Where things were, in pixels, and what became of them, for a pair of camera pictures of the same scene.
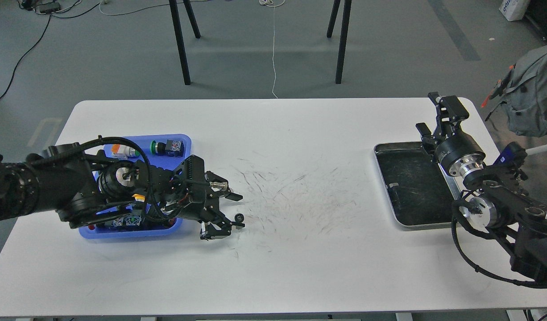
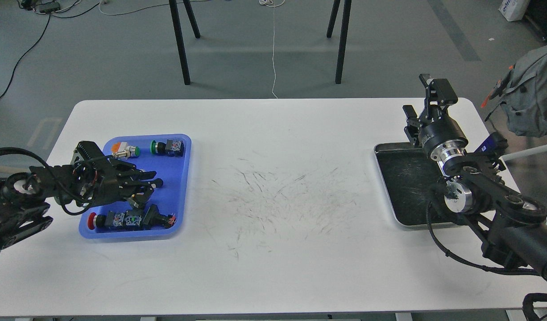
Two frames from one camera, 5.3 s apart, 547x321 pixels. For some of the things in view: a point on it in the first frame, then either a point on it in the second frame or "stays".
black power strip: (47, 8) stays
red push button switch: (127, 220) stays
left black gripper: (198, 202) → (113, 181)
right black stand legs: (343, 34) stays
